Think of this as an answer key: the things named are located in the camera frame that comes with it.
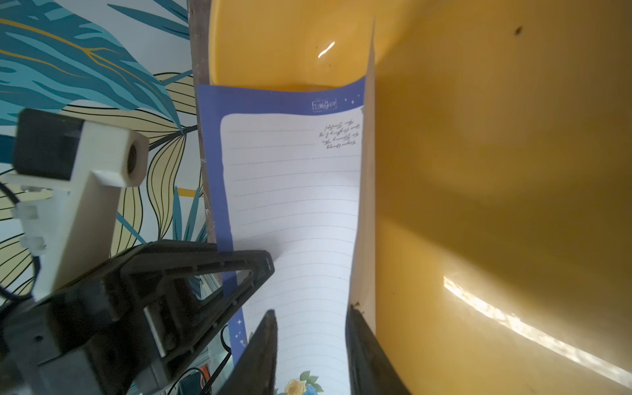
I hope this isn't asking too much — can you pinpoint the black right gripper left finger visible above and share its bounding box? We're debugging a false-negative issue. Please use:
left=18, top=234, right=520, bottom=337
left=218, top=309, right=278, bottom=395

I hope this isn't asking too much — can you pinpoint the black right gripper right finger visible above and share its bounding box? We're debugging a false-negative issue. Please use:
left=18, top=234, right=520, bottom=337
left=346, top=305, right=411, bottom=395

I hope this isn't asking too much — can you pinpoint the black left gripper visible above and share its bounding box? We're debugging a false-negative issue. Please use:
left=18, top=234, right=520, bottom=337
left=1, top=240, right=274, bottom=394

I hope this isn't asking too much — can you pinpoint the yellow plastic tray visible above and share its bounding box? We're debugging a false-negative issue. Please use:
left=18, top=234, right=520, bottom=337
left=211, top=1, right=631, bottom=394

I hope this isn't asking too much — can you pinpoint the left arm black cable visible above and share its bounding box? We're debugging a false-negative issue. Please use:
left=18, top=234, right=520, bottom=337
left=167, top=325, right=233, bottom=395

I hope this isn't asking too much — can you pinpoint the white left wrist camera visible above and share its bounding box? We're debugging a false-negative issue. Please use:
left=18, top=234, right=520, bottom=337
left=1, top=109, right=149, bottom=301

